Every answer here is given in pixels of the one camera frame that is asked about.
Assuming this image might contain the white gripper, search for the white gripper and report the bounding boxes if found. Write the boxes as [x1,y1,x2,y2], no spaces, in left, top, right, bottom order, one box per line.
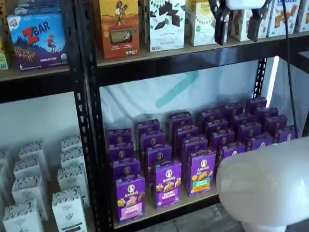
[208,0,273,46]

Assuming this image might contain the purple Annie's box pink patch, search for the purple Annie's box pink patch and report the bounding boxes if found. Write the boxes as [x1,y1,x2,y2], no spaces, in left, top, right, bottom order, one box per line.
[115,174,147,225]

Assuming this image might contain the pretzel crackers cheddar box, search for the pretzel crackers cheddar box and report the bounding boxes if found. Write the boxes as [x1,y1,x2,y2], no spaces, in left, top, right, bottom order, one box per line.
[228,9,273,42]

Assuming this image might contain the Simple Mills bars box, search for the Simple Mills bars box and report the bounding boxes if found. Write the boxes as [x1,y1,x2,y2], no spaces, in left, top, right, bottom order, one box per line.
[187,0,229,47]

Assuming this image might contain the pretzel crackers sea salt box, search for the pretzel crackers sea salt box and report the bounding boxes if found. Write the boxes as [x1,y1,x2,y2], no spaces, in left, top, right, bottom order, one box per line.
[266,0,302,38]

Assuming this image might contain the white cracker box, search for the white cracker box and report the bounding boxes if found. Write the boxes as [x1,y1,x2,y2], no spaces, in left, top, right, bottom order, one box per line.
[295,0,309,33]

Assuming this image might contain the Simple Mills sweet thins box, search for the Simple Mills sweet thins box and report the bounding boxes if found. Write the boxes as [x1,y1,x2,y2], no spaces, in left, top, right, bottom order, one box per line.
[148,0,186,53]

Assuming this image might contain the purple Annie's box brown bunnies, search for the purple Annie's box brown bunnies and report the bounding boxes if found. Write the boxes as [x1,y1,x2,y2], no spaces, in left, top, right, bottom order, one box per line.
[246,132,274,152]

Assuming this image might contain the orange box with woman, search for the orange box with woman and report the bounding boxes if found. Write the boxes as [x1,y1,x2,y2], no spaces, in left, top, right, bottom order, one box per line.
[98,0,140,60]

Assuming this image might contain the purple Annie's box yellow patch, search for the purple Annie's box yellow patch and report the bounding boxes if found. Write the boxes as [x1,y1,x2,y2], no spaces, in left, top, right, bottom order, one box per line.
[218,142,247,166]

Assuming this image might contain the purple Annie's box green patch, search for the purple Annie's box green patch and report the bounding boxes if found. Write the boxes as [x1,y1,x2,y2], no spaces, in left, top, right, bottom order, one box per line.
[189,147,217,198]

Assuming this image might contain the purple Annie's bunny grahams box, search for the purple Annie's bunny grahams box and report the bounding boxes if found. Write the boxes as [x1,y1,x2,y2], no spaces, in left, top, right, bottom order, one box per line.
[154,159,183,210]

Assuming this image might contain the blue Z Bar box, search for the blue Z Bar box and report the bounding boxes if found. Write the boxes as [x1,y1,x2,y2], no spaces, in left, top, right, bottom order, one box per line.
[6,12,69,72]
[13,0,62,15]

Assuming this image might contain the yellow Bobo's box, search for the yellow Bobo's box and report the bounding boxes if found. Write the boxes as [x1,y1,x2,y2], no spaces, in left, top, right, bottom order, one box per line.
[0,0,9,71]

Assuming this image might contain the white patterned carton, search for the white patterned carton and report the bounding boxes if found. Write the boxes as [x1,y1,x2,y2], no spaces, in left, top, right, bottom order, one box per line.
[11,175,49,221]
[13,156,48,181]
[60,135,83,153]
[2,198,45,232]
[0,149,13,170]
[51,185,88,232]
[59,147,85,170]
[18,140,47,160]
[56,166,89,207]

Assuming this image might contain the black metal frame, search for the black metal frame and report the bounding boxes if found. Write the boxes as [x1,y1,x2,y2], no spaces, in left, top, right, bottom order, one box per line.
[296,50,309,145]

